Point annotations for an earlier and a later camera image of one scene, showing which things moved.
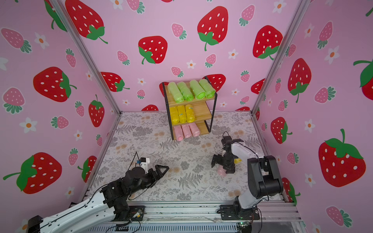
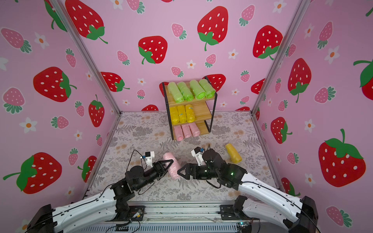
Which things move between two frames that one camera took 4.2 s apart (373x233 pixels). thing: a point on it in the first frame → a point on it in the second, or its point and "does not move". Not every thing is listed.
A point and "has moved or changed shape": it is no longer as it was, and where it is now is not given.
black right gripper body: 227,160 → 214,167
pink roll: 194,129 does not move
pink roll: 221,171 has moved or changed shape
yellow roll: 181,113 does not move
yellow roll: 174,115 does not move
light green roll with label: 186,93 does not move
